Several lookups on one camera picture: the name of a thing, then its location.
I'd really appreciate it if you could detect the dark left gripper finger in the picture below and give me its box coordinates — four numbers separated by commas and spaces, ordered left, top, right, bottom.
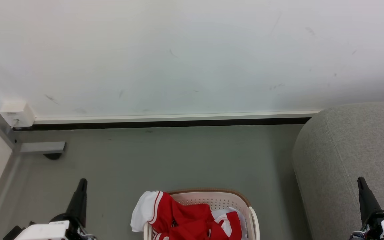
66, 179, 88, 228

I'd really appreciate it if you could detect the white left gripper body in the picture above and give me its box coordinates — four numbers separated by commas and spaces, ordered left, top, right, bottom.
14, 214, 96, 240

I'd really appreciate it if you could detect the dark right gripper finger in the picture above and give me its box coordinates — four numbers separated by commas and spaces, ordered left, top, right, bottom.
357, 177, 382, 225

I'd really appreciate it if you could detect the red garment with white sleeves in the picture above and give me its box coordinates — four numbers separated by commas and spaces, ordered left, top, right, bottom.
130, 191, 214, 240

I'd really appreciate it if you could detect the grey fabric sofa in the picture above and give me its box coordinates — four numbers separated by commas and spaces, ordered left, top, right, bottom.
292, 101, 384, 240

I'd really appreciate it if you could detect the grey metal foot bar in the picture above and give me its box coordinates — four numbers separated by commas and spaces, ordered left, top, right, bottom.
19, 141, 67, 161

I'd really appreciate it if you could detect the white and black baseboard strip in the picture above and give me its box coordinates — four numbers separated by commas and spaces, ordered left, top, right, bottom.
13, 110, 321, 131

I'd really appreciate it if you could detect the cream perforated laundry basket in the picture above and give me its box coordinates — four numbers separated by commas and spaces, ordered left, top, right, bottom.
144, 188, 260, 240

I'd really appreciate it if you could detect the white wall socket box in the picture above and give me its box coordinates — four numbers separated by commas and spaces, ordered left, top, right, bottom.
0, 101, 36, 128

